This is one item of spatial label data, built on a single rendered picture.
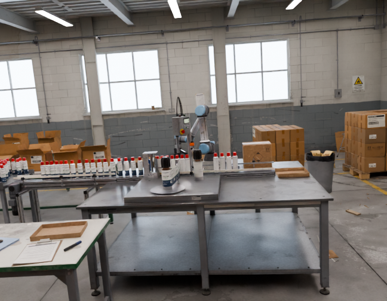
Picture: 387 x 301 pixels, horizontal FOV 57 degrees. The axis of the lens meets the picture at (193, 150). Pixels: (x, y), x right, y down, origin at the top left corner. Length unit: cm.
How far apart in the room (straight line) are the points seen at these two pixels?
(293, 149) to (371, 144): 135
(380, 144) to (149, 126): 532
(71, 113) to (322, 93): 636
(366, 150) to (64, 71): 712
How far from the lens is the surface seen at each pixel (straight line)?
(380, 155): 699
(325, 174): 594
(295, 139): 716
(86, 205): 322
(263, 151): 392
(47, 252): 247
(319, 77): 956
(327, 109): 964
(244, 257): 341
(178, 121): 369
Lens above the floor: 172
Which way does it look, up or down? 9 degrees down
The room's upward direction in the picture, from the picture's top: 4 degrees counter-clockwise
